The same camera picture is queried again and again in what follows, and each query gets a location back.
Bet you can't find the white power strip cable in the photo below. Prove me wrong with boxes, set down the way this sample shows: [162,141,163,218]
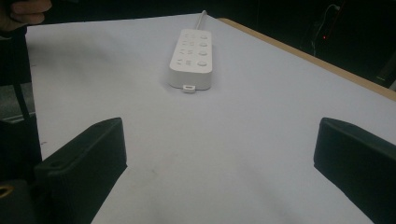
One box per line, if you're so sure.
[194,9,208,31]

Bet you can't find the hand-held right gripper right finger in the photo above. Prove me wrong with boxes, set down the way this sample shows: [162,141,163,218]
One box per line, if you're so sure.
[313,117,396,224]

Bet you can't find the white power strip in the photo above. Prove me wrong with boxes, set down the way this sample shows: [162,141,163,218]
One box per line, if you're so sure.
[168,28,214,94]

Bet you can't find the thin cable in dark background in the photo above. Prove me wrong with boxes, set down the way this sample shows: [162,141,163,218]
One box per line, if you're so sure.
[312,3,342,57]

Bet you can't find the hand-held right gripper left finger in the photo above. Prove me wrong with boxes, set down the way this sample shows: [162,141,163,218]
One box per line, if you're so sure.
[33,117,128,224]

